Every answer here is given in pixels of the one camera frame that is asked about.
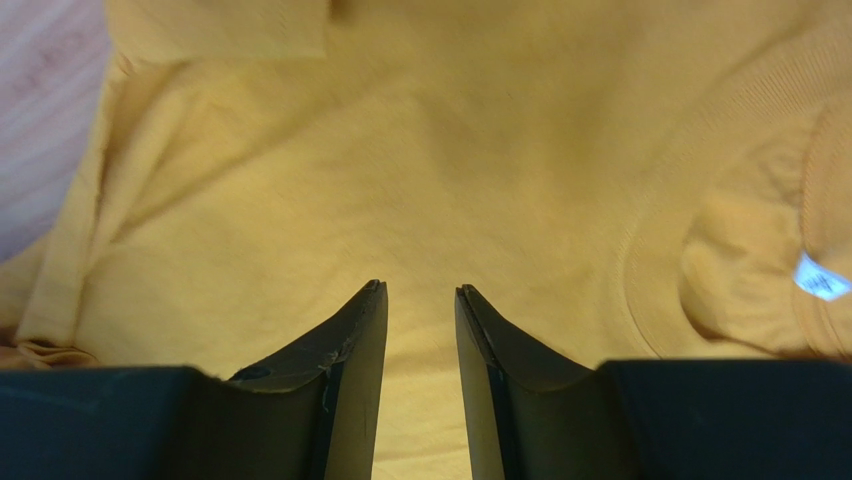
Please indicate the yellow t shirt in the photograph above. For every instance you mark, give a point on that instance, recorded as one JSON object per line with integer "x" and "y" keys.
{"x": 626, "y": 179}

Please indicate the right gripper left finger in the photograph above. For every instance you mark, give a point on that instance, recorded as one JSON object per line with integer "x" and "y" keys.
{"x": 307, "y": 411}

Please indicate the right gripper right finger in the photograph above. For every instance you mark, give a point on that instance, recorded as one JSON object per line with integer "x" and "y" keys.
{"x": 530, "y": 412}

